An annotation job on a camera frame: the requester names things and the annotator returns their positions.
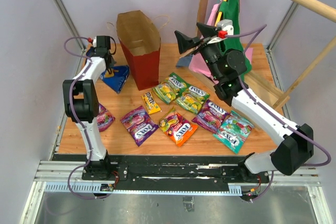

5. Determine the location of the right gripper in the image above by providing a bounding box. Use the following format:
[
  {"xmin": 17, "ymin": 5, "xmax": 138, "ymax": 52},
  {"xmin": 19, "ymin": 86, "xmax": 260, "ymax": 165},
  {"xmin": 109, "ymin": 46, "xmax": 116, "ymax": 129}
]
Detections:
[{"xmin": 175, "ymin": 22, "xmax": 223, "ymax": 81}]

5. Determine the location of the pink shirt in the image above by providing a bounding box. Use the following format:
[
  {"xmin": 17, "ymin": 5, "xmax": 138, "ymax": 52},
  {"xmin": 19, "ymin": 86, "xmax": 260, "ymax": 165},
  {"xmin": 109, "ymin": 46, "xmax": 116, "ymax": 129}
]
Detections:
[{"xmin": 188, "ymin": 1, "xmax": 254, "ymax": 80}]

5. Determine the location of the blue chip bag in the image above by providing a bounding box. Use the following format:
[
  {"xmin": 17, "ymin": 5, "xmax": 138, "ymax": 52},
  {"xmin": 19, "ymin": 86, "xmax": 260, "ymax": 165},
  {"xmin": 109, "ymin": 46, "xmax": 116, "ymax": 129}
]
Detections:
[{"xmin": 86, "ymin": 48, "xmax": 131, "ymax": 94}]

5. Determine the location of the red paper bag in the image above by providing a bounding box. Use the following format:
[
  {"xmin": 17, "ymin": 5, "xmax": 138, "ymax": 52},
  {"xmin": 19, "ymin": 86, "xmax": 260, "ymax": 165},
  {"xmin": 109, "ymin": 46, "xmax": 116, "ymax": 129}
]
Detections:
[{"xmin": 107, "ymin": 10, "xmax": 161, "ymax": 91}]

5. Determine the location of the green shirt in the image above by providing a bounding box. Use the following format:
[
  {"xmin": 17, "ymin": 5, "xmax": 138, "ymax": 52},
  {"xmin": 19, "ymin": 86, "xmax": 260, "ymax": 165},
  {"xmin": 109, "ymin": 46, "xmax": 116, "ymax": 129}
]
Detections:
[{"xmin": 216, "ymin": 0, "xmax": 253, "ymax": 83}]

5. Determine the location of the green snack packet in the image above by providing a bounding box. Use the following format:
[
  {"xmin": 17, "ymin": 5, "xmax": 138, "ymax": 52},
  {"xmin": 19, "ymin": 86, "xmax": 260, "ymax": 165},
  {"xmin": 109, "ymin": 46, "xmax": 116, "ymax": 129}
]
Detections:
[{"xmin": 174, "ymin": 84, "xmax": 210, "ymax": 114}]

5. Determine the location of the purple Fox's packet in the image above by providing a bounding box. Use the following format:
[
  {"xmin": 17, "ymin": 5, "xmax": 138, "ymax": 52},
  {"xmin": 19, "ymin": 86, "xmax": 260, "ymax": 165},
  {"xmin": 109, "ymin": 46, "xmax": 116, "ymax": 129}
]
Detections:
[
  {"xmin": 97, "ymin": 104, "xmax": 115, "ymax": 132},
  {"xmin": 120, "ymin": 106, "xmax": 159, "ymax": 146}
]

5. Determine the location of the purple snack packet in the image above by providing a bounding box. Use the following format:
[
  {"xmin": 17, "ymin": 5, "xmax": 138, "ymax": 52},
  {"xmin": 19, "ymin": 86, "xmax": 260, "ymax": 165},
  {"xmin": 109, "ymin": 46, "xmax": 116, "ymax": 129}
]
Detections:
[{"xmin": 192, "ymin": 99, "xmax": 229, "ymax": 133}]

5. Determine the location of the orange Fox's candy packet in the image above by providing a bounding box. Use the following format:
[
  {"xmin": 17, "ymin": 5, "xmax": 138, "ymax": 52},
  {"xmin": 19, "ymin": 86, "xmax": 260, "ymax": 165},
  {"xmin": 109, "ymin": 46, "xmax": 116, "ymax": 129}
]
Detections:
[{"xmin": 159, "ymin": 106, "xmax": 198, "ymax": 147}]

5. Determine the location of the teal Fox's candy packet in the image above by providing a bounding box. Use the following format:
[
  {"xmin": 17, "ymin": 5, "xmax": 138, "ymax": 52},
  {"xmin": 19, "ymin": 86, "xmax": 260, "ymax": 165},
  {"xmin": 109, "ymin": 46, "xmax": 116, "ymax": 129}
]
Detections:
[{"xmin": 213, "ymin": 110, "xmax": 255, "ymax": 154}]

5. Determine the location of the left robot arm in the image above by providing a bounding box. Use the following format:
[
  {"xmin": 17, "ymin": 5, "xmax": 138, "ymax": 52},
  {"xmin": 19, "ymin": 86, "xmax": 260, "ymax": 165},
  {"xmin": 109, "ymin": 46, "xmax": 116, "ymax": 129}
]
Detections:
[{"xmin": 62, "ymin": 45, "xmax": 112, "ymax": 180}]

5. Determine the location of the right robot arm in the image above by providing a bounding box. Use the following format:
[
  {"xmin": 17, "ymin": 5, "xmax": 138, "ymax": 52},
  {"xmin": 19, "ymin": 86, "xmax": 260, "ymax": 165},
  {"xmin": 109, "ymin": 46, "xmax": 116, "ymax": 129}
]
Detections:
[{"xmin": 174, "ymin": 23, "xmax": 314, "ymax": 182}]

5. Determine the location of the yellow M&M's packet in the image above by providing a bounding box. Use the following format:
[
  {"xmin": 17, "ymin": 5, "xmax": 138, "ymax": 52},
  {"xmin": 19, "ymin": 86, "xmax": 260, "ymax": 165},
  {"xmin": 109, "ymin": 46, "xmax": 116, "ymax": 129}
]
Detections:
[{"xmin": 142, "ymin": 91, "xmax": 161, "ymax": 115}]

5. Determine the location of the wooden clothes rack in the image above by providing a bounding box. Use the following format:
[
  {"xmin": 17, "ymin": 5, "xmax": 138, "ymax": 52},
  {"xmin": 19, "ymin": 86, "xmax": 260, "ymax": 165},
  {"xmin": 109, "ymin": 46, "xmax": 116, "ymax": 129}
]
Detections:
[{"xmin": 181, "ymin": 0, "xmax": 336, "ymax": 112}]

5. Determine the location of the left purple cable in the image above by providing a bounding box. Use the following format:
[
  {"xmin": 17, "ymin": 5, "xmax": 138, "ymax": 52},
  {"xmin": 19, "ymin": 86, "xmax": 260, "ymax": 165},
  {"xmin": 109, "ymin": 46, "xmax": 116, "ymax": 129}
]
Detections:
[{"xmin": 64, "ymin": 36, "xmax": 111, "ymax": 200}]

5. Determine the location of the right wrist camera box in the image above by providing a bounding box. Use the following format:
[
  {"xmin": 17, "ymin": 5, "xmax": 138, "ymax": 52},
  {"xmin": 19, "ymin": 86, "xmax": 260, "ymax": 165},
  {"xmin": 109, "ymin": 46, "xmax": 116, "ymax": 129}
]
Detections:
[{"xmin": 208, "ymin": 19, "xmax": 234, "ymax": 44}]

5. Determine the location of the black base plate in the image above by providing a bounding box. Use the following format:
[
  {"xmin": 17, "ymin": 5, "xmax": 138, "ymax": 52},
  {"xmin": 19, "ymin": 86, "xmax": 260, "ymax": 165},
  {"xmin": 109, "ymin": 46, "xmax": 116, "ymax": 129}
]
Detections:
[{"xmin": 51, "ymin": 153, "xmax": 271, "ymax": 193}]

